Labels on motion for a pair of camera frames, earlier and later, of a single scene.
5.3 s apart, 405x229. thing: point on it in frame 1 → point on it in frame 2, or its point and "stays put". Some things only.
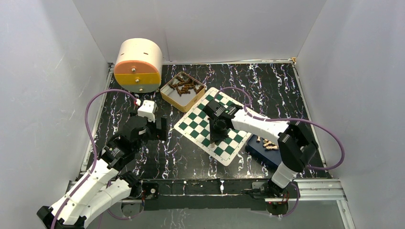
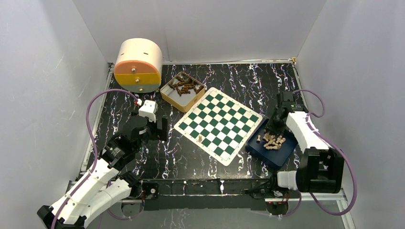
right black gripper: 218,138 → 270,126
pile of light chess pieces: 269,145 stays put
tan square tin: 182,91 stays put
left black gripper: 159,133 stays put
